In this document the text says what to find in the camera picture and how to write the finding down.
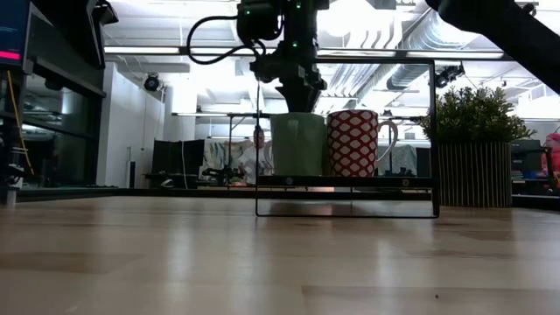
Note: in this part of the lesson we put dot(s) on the red white patterned mug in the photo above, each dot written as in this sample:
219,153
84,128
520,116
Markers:
352,144

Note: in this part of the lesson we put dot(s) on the black ceiling spotlight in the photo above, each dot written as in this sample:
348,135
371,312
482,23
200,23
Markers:
151,82
448,76

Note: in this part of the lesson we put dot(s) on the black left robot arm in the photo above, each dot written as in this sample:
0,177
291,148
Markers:
65,30

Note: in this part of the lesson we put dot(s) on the computer monitor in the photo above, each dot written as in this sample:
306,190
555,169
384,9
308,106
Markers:
13,26

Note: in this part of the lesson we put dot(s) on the person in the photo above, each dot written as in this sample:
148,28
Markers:
251,165

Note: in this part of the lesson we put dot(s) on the potted plant striped pot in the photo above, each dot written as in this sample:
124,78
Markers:
472,175

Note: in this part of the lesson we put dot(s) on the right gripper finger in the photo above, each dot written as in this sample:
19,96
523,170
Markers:
302,100

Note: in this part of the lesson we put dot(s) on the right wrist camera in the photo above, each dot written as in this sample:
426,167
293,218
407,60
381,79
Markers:
260,22

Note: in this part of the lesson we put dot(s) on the blue storage bin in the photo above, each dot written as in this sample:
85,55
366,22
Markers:
534,174

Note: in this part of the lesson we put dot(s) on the silver ceiling duct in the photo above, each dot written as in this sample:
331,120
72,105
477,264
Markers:
407,76

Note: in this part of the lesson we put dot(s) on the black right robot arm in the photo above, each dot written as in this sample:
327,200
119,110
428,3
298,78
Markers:
503,30

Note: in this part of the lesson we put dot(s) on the green ceramic mug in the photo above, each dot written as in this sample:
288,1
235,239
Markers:
297,146

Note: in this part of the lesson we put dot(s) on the long ceiling light strip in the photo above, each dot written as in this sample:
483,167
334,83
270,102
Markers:
219,51
142,50
455,54
359,52

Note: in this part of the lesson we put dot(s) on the black table frame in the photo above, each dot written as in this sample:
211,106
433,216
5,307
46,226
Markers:
131,192

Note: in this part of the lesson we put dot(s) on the black background screen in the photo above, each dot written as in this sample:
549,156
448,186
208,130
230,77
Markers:
175,157

